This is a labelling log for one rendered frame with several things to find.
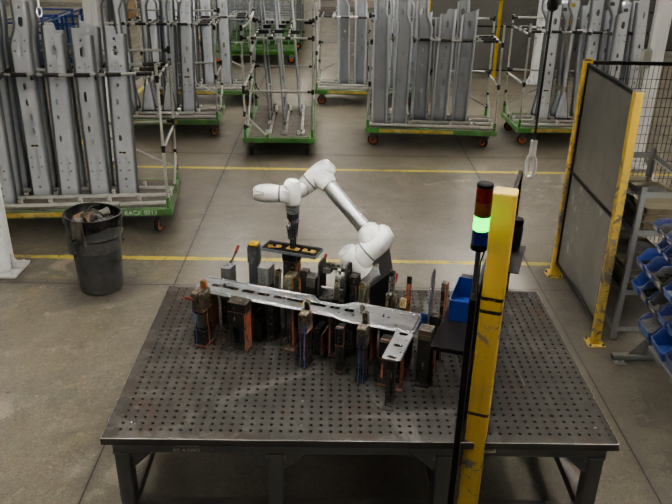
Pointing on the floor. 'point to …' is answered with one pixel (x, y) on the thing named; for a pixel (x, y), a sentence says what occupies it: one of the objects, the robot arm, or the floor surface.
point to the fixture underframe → (436, 479)
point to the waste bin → (96, 245)
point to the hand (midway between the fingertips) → (293, 242)
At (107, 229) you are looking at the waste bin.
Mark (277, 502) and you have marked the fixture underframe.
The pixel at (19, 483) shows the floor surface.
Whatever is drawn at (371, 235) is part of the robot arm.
